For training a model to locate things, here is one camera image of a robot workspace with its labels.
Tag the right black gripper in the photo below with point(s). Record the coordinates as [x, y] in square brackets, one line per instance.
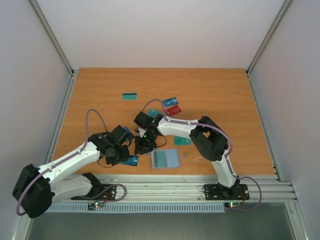
[144, 146]

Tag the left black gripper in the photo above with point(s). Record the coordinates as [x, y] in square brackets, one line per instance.
[124, 157]

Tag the dark blue card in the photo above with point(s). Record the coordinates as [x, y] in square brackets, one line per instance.
[130, 134]

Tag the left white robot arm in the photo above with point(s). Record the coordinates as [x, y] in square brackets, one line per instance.
[37, 188]

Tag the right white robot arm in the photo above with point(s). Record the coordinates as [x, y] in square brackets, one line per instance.
[211, 142]

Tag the red card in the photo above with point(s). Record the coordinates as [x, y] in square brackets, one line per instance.
[173, 110]

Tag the teal card with magnetic stripe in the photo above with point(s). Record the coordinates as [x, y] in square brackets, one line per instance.
[129, 96]

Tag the blue card top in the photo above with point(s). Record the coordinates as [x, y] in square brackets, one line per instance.
[170, 102]

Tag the left circuit board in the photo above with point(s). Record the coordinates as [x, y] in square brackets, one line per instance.
[94, 206]

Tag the circuit board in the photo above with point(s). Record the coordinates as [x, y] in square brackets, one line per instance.
[232, 204]
[94, 206]

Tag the right circuit board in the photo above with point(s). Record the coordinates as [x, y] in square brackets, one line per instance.
[232, 204]

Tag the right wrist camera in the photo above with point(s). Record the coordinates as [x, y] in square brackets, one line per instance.
[140, 131]

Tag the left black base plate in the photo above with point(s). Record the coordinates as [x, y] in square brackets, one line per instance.
[105, 191]

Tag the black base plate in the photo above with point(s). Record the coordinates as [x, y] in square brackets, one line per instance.
[105, 191]
[212, 192]

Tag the aluminium front rail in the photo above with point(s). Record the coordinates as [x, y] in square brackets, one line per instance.
[143, 188]

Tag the left aluminium frame post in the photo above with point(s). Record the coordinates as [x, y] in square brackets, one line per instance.
[44, 22]

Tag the aluminium frame post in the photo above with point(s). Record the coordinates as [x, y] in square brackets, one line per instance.
[44, 22]
[269, 34]

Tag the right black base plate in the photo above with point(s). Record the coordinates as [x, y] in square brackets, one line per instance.
[212, 192]

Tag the grey slotted cable duct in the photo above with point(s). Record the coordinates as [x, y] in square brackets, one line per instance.
[132, 208]

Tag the right aluminium frame post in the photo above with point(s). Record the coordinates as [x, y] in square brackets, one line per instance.
[269, 34]

